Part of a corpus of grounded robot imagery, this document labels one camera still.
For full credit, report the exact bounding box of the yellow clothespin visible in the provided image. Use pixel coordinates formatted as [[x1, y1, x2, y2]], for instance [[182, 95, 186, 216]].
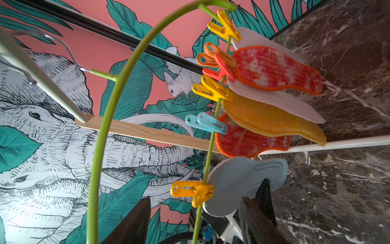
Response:
[[170, 181, 215, 208], [192, 75, 233, 102], [207, 10, 241, 42]]

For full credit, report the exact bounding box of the green clothes hanger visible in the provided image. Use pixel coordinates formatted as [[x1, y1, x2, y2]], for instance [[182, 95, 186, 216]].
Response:
[[9, 0, 238, 244]]

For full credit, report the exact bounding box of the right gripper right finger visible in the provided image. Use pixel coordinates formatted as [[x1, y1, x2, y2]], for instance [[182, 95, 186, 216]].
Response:
[[238, 179, 289, 244]]

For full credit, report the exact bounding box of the grey bubbled foam insole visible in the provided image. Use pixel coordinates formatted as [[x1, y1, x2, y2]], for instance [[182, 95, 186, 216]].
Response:
[[203, 157, 288, 217]]

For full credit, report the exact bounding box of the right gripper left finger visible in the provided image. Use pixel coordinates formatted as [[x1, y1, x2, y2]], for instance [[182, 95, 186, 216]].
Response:
[[102, 196, 151, 244]]

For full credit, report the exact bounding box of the red clothespin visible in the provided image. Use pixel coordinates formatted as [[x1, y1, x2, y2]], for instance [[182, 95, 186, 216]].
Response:
[[202, 54, 237, 83]]

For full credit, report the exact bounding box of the white embossed foam insole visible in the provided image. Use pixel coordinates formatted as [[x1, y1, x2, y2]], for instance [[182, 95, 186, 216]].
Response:
[[231, 27, 306, 64]]

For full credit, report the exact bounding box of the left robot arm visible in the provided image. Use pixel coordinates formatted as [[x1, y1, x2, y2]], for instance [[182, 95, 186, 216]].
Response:
[[196, 211, 243, 244]]

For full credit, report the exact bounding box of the light blue clothespin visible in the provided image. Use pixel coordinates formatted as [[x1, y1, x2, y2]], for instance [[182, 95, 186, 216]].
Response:
[[185, 112, 228, 135]]

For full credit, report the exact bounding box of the left black frame post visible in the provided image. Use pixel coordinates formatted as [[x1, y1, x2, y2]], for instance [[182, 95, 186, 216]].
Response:
[[17, 1, 202, 74]]

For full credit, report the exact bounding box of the yellow-edged felt insole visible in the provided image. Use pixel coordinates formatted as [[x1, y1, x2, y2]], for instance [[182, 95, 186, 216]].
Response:
[[222, 95, 327, 146]]

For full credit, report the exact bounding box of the wooden hanger rack frame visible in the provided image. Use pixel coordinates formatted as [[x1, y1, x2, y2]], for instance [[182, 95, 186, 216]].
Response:
[[1, 30, 390, 153]]

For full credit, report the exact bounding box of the orange clothespin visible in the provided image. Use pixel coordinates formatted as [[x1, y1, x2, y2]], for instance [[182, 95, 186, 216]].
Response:
[[197, 42, 237, 68]]

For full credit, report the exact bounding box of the orange-edged felt insole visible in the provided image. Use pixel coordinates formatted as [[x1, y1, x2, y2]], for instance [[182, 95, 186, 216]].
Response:
[[215, 113, 291, 158], [232, 46, 323, 96]]

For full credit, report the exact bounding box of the white thin insole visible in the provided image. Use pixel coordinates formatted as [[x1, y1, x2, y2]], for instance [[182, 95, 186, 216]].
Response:
[[227, 79, 326, 124]]

